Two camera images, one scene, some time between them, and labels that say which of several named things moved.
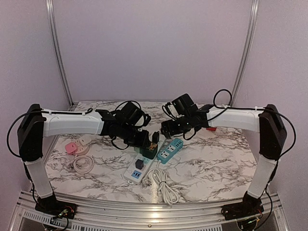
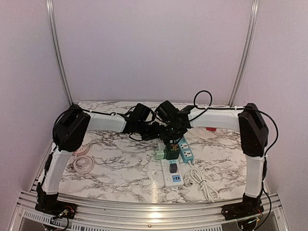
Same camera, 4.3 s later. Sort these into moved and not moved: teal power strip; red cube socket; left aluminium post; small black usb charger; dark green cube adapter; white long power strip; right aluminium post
Moved: dark green cube adapter; small black usb charger; teal power strip; white long power strip
Not moved: left aluminium post; right aluminium post; red cube socket
